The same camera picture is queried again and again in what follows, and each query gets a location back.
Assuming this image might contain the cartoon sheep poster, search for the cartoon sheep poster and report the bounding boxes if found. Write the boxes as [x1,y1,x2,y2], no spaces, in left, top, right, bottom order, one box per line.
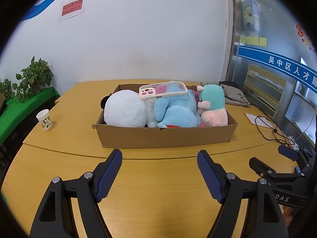
[241,0,260,31]

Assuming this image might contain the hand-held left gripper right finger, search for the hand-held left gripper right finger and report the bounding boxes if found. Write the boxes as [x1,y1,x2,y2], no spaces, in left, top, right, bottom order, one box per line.
[197,150,289,238]

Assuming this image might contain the red wall sign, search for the red wall sign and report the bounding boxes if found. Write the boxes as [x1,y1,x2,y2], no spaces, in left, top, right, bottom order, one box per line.
[59,0,85,23]

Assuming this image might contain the blue window banner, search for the blue window banner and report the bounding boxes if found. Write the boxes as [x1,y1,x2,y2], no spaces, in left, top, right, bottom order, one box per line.
[238,44,317,92]

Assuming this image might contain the white cable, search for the white cable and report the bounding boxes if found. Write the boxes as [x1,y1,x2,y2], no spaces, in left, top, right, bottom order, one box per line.
[296,114,317,142]

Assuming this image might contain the teal and pink plush toy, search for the teal and pink plush toy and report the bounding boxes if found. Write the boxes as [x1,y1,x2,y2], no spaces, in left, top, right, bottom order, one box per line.
[197,84,228,127]

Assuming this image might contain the green cloth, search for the green cloth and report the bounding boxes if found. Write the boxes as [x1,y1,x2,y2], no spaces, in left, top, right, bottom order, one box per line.
[0,87,61,145]

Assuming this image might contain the large green potted plant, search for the large green potted plant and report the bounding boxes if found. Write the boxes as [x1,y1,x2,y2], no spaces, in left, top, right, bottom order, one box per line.
[16,56,54,102]

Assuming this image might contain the black cable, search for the black cable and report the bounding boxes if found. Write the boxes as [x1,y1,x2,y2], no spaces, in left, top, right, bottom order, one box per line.
[255,115,296,146]

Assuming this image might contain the red window stickers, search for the red window stickers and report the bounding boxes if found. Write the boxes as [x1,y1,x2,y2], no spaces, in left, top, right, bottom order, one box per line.
[296,23,317,53]

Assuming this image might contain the white paper cup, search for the white paper cup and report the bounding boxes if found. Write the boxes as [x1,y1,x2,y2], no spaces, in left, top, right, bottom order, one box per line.
[36,109,53,131]

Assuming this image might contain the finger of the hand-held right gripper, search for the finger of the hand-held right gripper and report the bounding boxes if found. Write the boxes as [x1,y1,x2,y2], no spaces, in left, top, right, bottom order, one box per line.
[249,157,301,187]
[278,145,313,170]

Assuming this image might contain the clear white-rimmed phone case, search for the clear white-rimmed phone case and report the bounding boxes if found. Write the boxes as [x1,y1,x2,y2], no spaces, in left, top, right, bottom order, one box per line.
[139,81,188,101]

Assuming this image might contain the white and black plush toy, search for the white and black plush toy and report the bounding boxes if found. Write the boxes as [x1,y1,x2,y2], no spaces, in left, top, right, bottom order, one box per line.
[100,90,159,127]

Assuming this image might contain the black pouch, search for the black pouch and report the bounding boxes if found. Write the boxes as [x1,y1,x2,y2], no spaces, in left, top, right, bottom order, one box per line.
[218,81,239,90]

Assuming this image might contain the grey cloth bag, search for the grey cloth bag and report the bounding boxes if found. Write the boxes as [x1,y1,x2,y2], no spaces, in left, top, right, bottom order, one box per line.
[219,83,252,107]

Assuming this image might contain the brown cardboard box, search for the brown cardboard box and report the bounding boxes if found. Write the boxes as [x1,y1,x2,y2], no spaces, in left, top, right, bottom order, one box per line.
[92,84,238,149]

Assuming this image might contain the white power strip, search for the white power strip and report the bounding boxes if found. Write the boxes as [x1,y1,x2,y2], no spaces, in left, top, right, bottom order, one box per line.
[285,135,301,152]

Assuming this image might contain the blue plush toy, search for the blue plush toy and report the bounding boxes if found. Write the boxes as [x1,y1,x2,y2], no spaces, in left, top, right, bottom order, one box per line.
[154,81,201,129]

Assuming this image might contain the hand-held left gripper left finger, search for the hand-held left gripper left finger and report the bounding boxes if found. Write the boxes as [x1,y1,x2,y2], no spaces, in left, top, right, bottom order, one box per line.
[31,149,123,238]

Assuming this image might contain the small green potted plant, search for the small green potted plant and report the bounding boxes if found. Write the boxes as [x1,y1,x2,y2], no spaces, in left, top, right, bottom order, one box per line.
[0,79,18,102]

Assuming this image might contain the white paper sheet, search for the white paper sheet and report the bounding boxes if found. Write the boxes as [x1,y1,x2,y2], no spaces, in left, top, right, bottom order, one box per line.
[245,113,278,127]

